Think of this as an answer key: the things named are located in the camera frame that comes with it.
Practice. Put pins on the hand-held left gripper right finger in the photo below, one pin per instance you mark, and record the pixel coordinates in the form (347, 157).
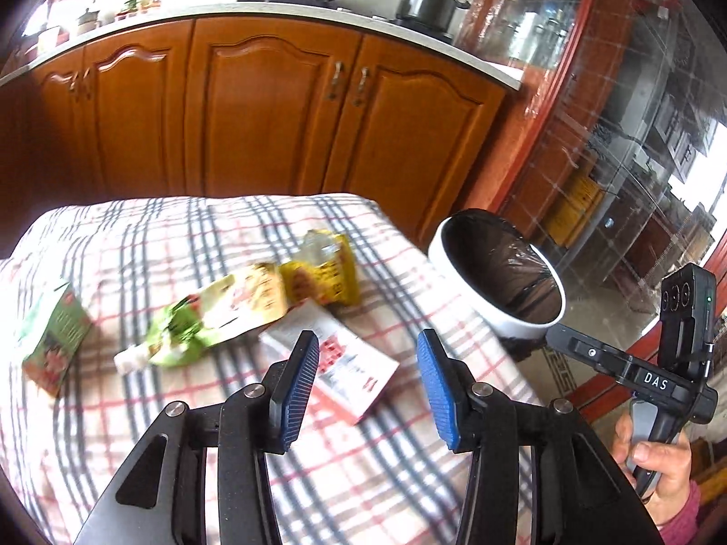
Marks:
(440, 391)

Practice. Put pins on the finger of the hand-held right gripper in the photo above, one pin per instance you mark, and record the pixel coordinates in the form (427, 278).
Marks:
(559, 336)

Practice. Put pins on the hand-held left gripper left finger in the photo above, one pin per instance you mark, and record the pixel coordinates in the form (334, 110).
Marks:
(295, 397)

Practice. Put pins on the white and red packet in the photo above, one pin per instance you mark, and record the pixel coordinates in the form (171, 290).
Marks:
(346, 369)

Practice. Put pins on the white bin with black liner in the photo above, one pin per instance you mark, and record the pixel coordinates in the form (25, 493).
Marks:
(511, 272)

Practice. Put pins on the beige snack packet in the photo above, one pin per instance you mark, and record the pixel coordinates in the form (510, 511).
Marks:
(258, 295)

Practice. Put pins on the yellow snack packet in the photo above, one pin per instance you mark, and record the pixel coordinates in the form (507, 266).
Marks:
(324, 272)

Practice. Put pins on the green pouch with white cap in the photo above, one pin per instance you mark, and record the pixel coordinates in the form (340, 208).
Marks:
(182, 329)

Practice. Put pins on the green drink carton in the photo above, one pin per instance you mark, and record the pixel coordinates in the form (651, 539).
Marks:
(57, 340)

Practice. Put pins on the person's right forearm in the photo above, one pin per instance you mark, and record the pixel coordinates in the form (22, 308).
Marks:
(681, 516)

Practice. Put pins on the person's right hand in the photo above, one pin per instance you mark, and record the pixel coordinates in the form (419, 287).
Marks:
(664, 462)

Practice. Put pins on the yellow crate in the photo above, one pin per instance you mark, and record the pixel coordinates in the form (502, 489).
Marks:
(576, 210)

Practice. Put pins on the checked tablecloth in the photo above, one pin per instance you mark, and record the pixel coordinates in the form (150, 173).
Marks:
(142, 454)

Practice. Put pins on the glass sliding door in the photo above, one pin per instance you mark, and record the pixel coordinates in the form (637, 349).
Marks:
(625, 125)

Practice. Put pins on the wooden base cabinets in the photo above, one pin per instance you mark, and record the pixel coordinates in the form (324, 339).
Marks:
(267, 113)

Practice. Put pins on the steel cooking pot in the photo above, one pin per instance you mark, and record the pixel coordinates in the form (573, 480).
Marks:
(426, 3)

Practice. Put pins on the gas stove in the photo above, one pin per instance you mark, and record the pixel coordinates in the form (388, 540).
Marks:
(363, 14)

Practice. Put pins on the white kitchen countertop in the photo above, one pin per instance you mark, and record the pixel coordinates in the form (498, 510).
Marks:
(238, 11)

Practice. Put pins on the small white pot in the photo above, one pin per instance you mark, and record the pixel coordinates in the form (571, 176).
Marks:
(89, 21)

